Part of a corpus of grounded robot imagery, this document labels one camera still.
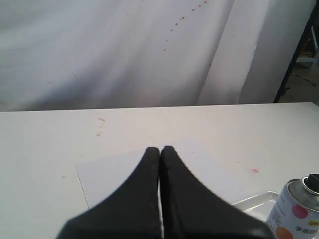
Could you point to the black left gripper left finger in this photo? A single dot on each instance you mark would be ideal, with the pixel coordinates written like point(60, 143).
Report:
point(131, 212)

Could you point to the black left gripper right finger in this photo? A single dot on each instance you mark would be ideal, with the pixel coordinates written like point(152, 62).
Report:
point(192, 211)

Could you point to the white spray paint can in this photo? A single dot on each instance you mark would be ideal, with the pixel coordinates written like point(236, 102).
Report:
point(295, 214)

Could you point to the white paper sheet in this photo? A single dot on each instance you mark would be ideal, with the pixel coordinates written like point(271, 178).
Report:
point(101, 177)

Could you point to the white plastic tray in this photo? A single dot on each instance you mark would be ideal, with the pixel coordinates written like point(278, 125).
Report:
point(258, 206)

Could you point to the white backdrop cloth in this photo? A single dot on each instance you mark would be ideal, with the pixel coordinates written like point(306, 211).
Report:
point(89, 54)

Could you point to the black metal stand frame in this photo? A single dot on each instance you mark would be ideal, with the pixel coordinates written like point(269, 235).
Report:
point(306, 30)

